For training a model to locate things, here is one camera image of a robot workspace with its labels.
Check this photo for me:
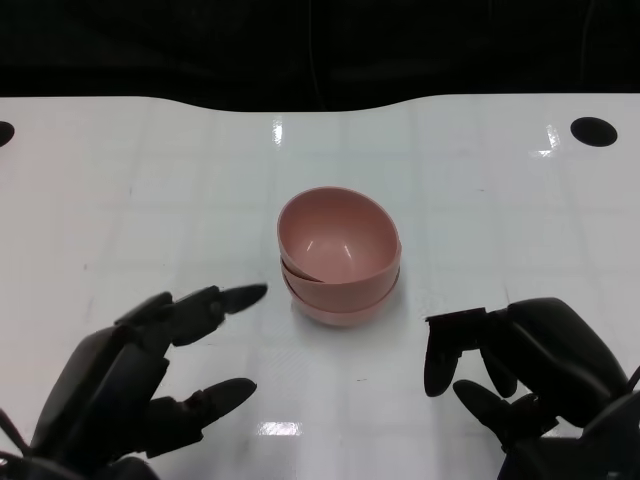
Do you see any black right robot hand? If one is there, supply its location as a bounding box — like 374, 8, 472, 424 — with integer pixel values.
423, 297, 631, 446

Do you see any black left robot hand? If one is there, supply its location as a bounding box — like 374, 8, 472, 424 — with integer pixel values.
29, 283, 269, 464

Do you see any pink plastic bowl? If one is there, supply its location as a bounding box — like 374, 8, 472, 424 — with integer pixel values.
280, 254, 402, 312
277, 186, 403, 284
287, 279, 400, 329

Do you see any black backdrop cloth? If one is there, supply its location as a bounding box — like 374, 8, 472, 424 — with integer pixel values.
0, 0, 640, 112

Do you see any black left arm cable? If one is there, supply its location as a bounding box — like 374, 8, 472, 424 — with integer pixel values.
0, 407, 29, 459

